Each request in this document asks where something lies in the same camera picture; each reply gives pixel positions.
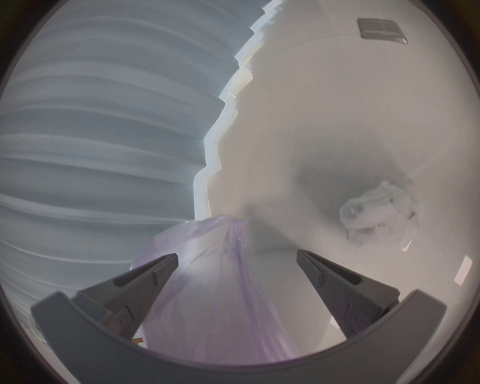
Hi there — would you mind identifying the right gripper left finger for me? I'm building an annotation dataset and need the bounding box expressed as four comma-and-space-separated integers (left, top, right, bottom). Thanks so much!
77, 253, 179, 340

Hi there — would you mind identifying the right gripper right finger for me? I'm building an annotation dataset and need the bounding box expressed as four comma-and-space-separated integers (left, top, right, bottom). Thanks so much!
296, 249, 400, 337

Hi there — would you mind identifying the purple plastic bag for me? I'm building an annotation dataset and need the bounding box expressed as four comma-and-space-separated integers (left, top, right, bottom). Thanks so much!
129, 214, 301, 366

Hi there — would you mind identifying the white trash bin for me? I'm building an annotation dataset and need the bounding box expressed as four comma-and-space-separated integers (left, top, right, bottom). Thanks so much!
165, 249, 347, 366

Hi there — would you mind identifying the crumpled white paper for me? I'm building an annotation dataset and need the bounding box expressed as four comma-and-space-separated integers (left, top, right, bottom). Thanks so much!
339, 181, 421, 246

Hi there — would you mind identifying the white curtain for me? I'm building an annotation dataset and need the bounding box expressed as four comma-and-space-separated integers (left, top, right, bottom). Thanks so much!
0, 0, 284, 340

